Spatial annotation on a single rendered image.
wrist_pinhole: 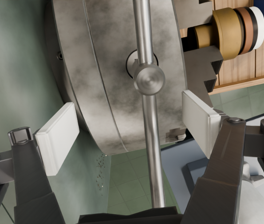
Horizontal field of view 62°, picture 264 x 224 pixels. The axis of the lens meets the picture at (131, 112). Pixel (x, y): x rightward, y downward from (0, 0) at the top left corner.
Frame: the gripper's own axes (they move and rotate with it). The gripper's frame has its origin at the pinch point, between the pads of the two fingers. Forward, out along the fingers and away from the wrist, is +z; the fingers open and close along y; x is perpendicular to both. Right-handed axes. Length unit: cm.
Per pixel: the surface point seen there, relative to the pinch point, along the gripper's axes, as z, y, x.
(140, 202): 145, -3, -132
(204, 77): 15.1, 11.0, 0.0
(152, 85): -1.9, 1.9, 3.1
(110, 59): 6.7, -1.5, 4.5
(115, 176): 141, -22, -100
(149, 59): -0.4, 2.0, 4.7
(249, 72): 43, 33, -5
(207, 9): 19.3, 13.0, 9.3
